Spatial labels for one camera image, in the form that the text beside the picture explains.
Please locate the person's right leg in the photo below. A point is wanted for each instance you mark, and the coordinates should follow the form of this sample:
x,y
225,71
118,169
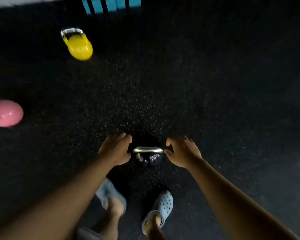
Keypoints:
x,y
152,227

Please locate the person's right light blue clog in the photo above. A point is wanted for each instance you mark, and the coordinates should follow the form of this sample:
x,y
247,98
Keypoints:
x,y
163,203

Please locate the person's left light blue clog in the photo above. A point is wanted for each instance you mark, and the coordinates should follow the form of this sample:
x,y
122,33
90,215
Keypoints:
x,y
108,189

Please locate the grey shorts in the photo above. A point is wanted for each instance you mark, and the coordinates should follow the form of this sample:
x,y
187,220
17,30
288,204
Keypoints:
x,y
87,234

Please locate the pink kettlebell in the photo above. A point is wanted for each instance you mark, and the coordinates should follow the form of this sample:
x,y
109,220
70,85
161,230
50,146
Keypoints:
x,y
6,114

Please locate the yellow kettlebell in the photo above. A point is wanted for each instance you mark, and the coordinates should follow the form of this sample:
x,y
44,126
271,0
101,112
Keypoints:
x,y
79,48

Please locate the person's leg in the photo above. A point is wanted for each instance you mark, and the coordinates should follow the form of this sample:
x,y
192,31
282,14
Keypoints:
x,y
113,217
152,227

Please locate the person's left leg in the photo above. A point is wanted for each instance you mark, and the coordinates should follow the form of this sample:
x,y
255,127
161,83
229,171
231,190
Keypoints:
x,y
113,217

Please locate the person's left hand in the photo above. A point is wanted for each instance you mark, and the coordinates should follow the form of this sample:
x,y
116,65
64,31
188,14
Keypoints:
x,y
115,149

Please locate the person's light blue clog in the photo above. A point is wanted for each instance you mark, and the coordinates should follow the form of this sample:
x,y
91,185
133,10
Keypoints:
x,y
163,203
108,189

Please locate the person's right forearm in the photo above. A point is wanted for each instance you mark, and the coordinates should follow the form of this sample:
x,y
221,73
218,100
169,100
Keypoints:
x,y
240,204

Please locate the blue black striped block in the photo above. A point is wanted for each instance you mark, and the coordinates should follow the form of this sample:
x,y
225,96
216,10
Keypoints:
x,y
111,3

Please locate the person's left forearm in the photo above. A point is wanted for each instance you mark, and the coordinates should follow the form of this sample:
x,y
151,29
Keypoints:
x,y
52,209

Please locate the black speckled rubber floor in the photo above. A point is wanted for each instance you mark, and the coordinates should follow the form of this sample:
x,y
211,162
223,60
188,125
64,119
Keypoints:
x,y
215,72

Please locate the black kettlebell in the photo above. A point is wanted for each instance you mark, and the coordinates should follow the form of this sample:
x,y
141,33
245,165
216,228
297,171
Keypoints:
x,y
152,158

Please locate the person's right hand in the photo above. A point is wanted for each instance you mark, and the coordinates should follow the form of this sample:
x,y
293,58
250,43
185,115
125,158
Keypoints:
x,y
183,152

